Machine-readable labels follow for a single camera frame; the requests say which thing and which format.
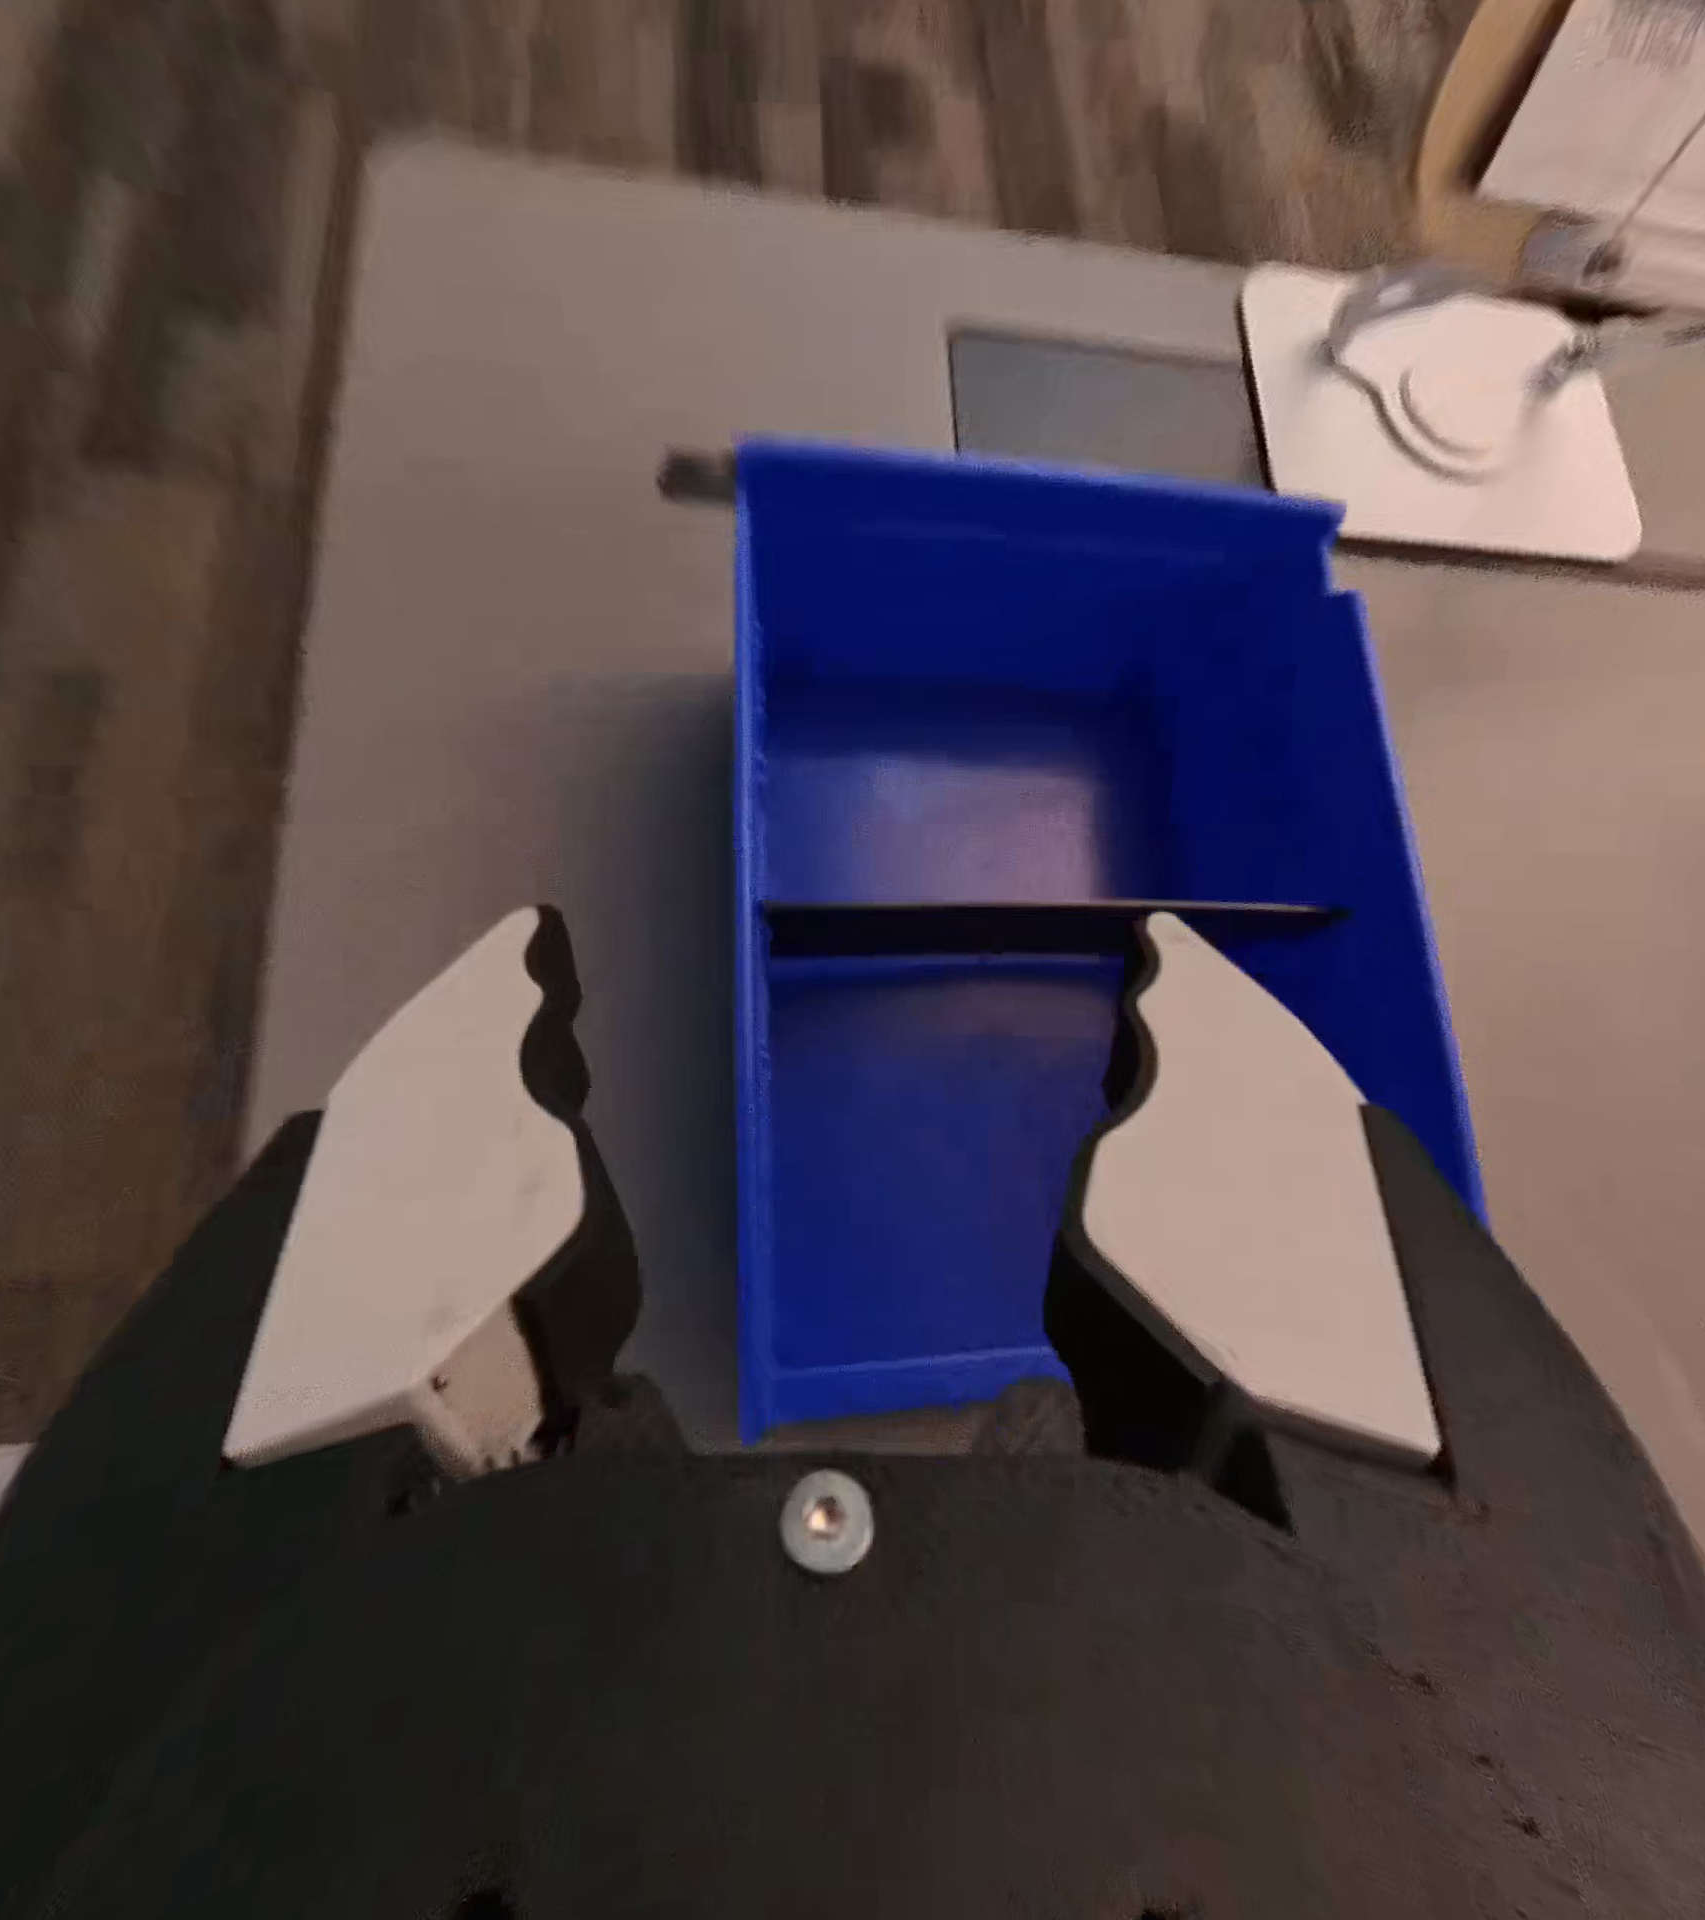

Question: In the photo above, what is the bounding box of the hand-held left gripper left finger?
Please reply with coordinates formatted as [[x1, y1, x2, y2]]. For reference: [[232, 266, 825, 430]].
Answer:
[[219, 902, 644, 1483]]

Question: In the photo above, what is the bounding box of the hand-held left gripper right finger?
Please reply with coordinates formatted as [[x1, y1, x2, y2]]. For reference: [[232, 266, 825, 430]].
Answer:
[[1041, 907, 1446, 1479]]

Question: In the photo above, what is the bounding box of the blue plastic bin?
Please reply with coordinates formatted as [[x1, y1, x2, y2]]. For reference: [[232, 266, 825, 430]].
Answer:
[[728, 434, 1492, 1449]]

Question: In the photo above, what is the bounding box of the black bin divider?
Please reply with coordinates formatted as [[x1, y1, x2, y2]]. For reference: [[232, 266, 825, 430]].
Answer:
[[762, 896, 1353, 962]]

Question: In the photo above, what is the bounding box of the white stand base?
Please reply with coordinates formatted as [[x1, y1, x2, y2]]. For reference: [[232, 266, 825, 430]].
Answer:
[[1237, 261, 1647, 566]]

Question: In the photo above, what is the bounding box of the wooden backing board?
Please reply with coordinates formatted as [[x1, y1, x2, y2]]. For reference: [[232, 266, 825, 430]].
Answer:
[[1412, 0, 1576, 280]]

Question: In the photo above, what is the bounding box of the grey cable cover plate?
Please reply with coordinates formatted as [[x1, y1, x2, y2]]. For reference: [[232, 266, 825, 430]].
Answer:
[[946, 322, 1263, 489]]

